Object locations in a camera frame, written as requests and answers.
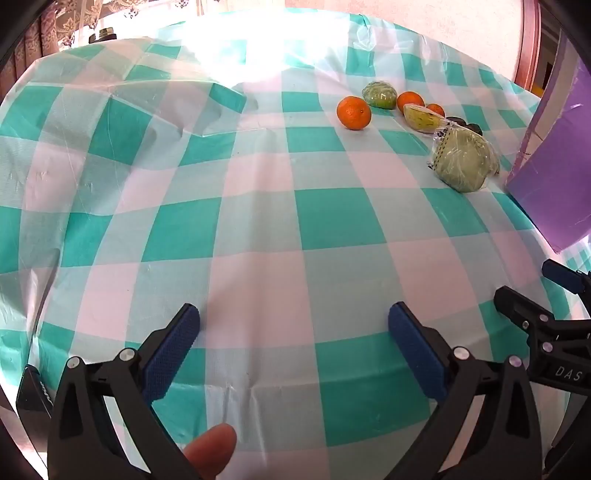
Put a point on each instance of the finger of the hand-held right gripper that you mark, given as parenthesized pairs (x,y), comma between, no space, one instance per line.
(561,274)
(517,307)

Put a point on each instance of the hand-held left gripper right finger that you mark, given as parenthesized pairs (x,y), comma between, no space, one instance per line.
(415,355)

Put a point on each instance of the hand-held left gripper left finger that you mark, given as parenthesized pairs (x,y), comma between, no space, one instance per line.
(173,355)

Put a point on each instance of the purple cardboard box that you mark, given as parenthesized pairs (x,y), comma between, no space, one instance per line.
(554,184)

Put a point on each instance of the large green fruit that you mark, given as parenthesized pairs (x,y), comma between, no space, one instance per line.
(461,159)

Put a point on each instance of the dark brown fruit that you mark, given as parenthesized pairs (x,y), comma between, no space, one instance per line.
(471,127)

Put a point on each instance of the pale fruit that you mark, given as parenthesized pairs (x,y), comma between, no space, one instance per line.
(422,119)

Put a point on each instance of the large orange tangerine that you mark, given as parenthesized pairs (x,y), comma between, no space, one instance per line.
(354,113)

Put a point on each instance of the netted green fruit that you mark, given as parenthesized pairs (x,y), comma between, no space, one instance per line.
(379,94)

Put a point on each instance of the person's left hand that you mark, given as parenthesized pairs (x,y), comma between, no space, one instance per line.
(210,450)

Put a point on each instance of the teal checked tablecloth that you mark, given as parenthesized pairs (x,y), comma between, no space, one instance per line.
(258,286)

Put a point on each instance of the black case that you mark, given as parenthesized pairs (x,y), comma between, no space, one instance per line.
(34,392)

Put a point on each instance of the small orange tangerine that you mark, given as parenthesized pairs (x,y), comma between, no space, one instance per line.
(435,110)

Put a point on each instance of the medium orange tangerine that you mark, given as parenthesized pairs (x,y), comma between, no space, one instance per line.
(410,100)

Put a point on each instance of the dark metal knob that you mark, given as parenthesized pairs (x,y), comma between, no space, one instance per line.
(102,35)

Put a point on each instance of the floral lace curtain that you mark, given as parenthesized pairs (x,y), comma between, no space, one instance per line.
(46,41)

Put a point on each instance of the red wooden door frame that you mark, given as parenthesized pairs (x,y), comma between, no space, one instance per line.
(531,46)

